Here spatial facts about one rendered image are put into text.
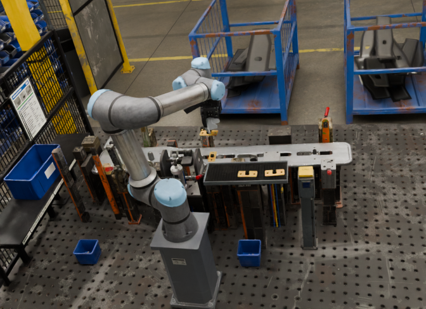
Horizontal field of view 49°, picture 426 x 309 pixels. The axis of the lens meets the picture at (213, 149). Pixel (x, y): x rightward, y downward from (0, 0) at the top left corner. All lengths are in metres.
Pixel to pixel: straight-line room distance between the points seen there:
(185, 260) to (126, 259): 0.60
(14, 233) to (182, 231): 0.87
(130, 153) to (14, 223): 0.89
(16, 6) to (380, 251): 2.31
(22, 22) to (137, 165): 1.41
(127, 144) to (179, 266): 0.58
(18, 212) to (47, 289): 0.41
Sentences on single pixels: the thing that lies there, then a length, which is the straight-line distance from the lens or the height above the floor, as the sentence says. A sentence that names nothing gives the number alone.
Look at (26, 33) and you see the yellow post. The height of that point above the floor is 1.61.
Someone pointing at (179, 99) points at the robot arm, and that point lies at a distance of 1.70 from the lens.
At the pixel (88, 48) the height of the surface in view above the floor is 0.65.
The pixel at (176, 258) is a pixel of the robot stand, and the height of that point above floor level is 1.02.
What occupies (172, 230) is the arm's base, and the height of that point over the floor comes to 1.16.
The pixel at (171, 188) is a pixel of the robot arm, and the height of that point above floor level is 1.33.
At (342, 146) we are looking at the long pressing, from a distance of 2.47.
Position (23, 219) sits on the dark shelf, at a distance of 2.47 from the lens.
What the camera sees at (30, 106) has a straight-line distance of 2.83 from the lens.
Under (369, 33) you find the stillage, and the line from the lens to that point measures 4.79.
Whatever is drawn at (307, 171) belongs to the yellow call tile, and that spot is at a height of 1.16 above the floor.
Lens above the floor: 2.46
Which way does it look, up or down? 35 degrees down
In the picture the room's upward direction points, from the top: 11 degrees counter-clockwise
